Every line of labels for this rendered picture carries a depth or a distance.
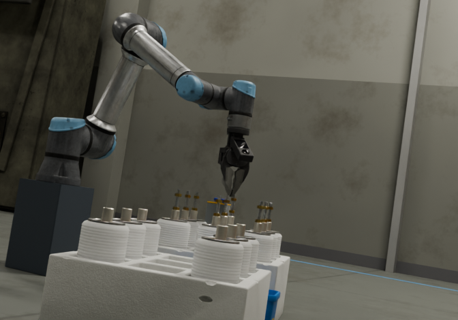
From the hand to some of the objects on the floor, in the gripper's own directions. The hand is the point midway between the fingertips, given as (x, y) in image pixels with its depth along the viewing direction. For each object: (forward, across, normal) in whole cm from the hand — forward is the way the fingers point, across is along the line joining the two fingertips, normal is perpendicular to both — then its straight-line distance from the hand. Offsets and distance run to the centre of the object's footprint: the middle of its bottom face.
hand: (231, 192), depth 213 cm
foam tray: (+35, +32, +58) cm, 75 cm away
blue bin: (+35, +13, +37) cm, 53 cm away
